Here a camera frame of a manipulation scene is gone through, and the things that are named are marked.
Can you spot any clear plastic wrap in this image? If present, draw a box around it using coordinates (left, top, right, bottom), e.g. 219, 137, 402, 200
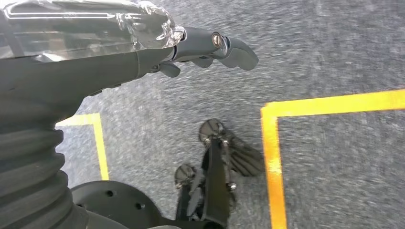
0, 0, 186, 61

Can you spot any yellow floor tape square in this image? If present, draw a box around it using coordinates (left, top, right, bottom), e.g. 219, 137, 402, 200
260, 89, 405, 229

